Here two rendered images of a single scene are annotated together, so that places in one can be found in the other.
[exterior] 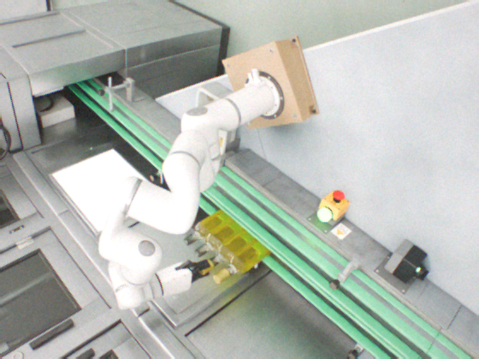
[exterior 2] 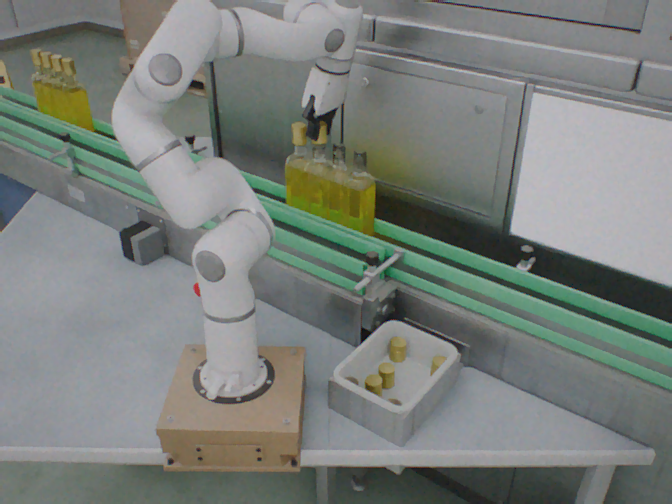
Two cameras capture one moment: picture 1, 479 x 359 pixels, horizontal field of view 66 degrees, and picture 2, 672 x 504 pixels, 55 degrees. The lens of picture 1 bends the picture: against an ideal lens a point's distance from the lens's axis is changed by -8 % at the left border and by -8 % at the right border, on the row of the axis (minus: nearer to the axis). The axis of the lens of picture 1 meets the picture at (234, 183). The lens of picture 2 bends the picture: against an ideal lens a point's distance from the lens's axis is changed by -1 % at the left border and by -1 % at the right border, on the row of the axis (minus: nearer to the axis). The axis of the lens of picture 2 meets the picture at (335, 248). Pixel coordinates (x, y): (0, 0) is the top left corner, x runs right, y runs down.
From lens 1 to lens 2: 1.36 m
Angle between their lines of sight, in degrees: 59
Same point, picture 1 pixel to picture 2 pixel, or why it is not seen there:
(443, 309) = (113, 210)
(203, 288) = (351, 117)
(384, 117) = (96, 363)
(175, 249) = (420, 150)
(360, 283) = not seen: hidden behind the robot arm
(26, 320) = not seen: outside the picture
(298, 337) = (260, 133)
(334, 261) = not seen: hidden behind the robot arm
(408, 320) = (127, 183)
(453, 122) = (18, 352)
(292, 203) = (258, 267)
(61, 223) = (620, 55)
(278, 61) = (170, 405)
